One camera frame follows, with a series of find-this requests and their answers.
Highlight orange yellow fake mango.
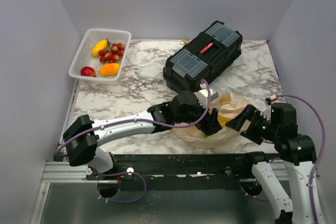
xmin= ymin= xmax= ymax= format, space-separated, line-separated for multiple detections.
xmin=99 ymin=63 xmax=120 ymax=76

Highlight black base bar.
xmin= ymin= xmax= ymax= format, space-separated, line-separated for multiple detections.
xmin=86 ymin=154 xmax=256 ymax=191

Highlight red yellow fake fruits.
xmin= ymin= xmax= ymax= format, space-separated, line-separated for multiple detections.
xmin=99 ymin=39 xmax=125 ymax=63

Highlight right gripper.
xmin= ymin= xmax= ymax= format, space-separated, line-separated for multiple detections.
xmin=226 ymin=102 xmax=280 ymax=144

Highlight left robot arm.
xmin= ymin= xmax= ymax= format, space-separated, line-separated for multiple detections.
xmin=63 ymin=89 xmax=222 ymax=179

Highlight translucent orange plastic bag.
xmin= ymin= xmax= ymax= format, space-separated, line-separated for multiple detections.
xmin=171 ymin=92 xmax=249 ymax=149

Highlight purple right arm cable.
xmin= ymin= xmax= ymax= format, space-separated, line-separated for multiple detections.
xmin=240 ymin=93 xmax=326 ymax=222

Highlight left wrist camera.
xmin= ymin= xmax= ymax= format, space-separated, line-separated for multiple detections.
xmin=195 ymin=88 xmax=219 ymax=107

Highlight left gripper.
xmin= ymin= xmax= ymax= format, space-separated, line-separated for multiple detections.
xmin=175 ymin=98 xmax=223 ymax=135

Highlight black plastic toolbox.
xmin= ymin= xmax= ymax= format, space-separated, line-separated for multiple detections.
xmin=163 ymin=20 xmax=243 ymax=93

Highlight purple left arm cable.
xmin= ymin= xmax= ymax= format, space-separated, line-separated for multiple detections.
xmin=55 ymin=79 xmax=212 ymax=204

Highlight white plastic basket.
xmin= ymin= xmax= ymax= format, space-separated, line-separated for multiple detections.
xmin=68 ymin=28 xmax=131 ymax=85

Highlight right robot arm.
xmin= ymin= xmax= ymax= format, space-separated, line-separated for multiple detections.
xmin=225 ymin=103 xmax=326 ymax=223

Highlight aluminium frame rail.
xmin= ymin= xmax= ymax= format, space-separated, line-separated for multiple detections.
xmin=41 ymin=161 xmax=100 ymax=183

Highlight yellow fake lemon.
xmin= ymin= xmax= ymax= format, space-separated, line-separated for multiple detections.
xmin=217 ymin=116 xmax=231 ymax=128

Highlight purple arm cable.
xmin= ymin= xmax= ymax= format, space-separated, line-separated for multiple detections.
xmin=55 ymin=79 xmax=212 ymax=204
xmin=240 ymin=93 xmax=326 ymax=222

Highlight red fake fruit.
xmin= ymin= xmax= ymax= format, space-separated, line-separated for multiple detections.
xmin=80 ymin=66 xmax=96 ymax=77

